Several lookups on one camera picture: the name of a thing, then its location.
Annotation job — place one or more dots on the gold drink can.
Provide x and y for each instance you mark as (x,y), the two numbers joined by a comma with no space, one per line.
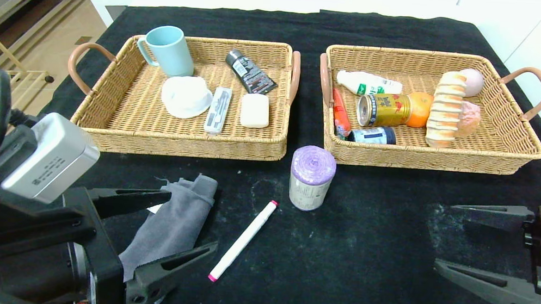
(388,111)

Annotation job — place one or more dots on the light wooden rack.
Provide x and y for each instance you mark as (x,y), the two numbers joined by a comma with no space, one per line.
(24,72)

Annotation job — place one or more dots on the dark blue small jar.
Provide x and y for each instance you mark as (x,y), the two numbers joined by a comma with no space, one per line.
(373,135)

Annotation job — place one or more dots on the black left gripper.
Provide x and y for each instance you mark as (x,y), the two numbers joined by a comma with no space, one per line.
(100,249)

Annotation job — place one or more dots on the white milk drink bottle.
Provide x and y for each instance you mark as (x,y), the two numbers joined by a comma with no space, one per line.
(366,83)

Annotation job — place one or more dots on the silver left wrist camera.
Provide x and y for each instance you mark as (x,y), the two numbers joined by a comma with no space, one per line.
(50,159)

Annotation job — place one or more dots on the wicker basket with food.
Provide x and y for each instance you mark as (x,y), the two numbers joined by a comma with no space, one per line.
(498,131)

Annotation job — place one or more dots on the purple trash bag roll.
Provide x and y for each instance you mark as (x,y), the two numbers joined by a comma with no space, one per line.
(310,182)

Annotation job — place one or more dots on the white round dish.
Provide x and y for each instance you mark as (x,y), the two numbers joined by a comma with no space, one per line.
(187,95)

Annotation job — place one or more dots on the grey towel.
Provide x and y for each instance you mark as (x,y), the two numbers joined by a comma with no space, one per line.
(179,216)

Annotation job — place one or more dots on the black squeeze tube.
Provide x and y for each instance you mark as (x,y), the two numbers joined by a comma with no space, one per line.
(250,75)

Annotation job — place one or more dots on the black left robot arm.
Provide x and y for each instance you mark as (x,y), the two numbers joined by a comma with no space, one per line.
(14,277)

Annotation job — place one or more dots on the light blue mug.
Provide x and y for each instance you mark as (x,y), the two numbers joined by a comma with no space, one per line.
(170,52)

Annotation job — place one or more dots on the pale pink egg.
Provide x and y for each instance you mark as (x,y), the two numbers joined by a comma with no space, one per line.
(474,83)

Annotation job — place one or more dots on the wicker basket with daily items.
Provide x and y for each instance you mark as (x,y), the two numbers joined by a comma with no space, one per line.
(129,112)

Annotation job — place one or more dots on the white soap bar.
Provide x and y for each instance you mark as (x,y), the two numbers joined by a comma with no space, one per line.
(254,111)

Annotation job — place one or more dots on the white marker pen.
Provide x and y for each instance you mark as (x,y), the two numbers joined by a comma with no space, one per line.
(242,241)

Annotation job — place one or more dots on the orange fruit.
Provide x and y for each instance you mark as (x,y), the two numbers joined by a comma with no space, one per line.
(421,111)

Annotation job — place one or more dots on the striped bread loaf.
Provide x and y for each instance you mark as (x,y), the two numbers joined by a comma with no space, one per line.
(445,110)

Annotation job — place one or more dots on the brown round bun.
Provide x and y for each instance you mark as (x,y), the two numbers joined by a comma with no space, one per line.
(470,120)

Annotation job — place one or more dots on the orange sausage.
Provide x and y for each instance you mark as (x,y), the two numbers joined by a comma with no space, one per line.
(341,114)

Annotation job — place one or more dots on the clear toothbrush case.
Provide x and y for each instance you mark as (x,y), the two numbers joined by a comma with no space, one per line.
(217,111)

